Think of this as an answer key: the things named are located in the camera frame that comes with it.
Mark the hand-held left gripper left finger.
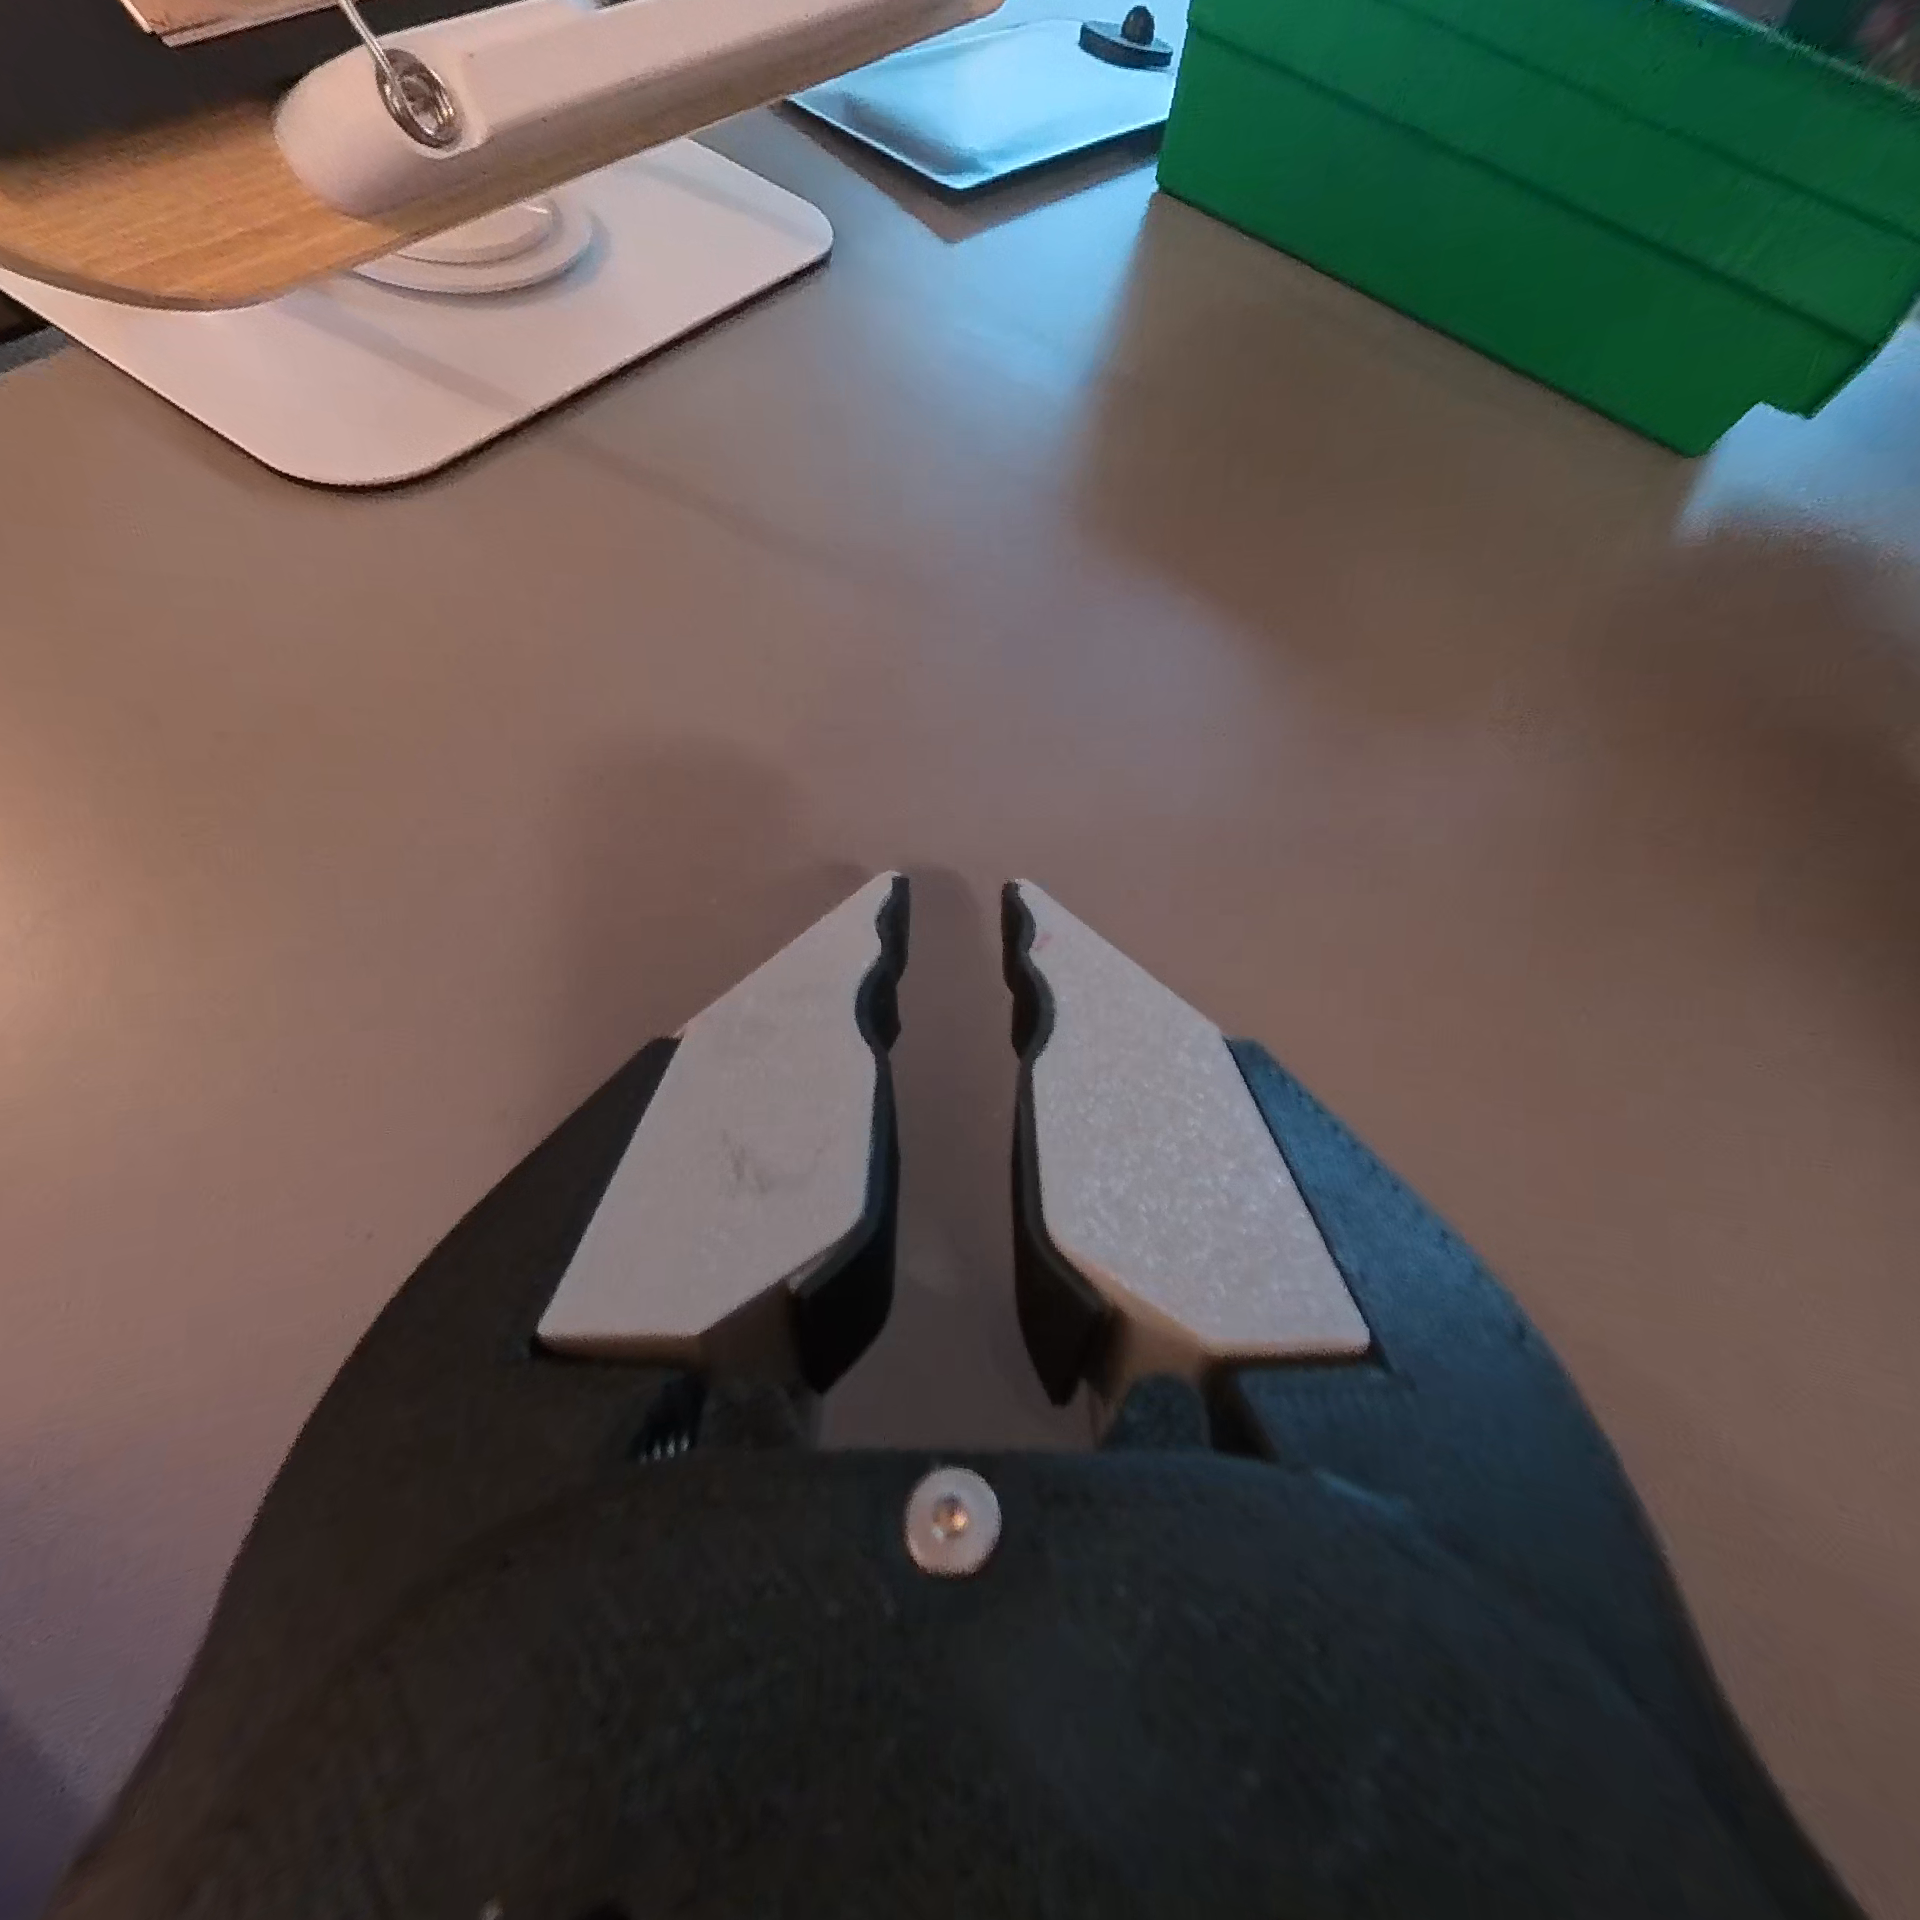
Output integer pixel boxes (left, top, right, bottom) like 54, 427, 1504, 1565
534, 870, 914, 1394

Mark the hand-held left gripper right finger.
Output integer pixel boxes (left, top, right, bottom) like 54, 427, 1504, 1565
998, 881, 1373, 1409

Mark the green plastic bin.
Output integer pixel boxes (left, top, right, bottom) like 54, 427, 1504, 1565
1155, 0, 1920, 458

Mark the grey flat metal plate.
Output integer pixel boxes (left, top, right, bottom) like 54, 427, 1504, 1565
787, 0, 1193, 195

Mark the thin wire with eyelet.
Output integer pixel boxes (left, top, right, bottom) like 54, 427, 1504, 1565
338, 0, 472, 149

